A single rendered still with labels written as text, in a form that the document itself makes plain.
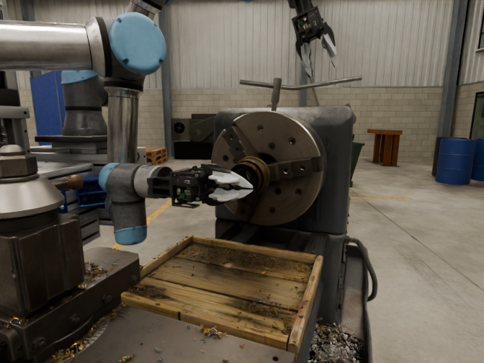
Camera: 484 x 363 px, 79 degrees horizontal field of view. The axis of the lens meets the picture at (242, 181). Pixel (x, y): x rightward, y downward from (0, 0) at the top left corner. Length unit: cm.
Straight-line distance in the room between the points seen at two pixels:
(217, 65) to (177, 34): 172
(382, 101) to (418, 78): 134
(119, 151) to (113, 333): 52
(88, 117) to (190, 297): 77
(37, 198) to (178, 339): 21
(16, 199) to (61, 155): 87
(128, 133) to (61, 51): 25
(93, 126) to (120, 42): 53
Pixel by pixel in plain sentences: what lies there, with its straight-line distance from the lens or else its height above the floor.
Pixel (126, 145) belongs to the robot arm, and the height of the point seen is 115.
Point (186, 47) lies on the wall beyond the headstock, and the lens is 1150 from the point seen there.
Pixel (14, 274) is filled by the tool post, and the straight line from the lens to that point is 36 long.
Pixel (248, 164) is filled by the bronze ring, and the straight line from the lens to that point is 65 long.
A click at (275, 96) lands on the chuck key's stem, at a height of 127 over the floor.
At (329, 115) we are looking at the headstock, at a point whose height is 123.
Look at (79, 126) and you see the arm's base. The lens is 115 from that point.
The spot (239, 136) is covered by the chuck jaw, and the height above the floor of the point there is 117.
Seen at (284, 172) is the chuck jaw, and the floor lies 109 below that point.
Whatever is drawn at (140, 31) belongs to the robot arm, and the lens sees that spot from 69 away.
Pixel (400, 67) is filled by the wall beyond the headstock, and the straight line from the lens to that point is 1200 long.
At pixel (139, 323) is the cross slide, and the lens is 41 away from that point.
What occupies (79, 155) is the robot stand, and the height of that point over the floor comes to 110.
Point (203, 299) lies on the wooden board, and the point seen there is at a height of 88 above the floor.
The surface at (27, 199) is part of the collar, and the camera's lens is 34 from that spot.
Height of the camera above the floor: 121
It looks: 11 degrees down
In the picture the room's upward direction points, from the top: straight up
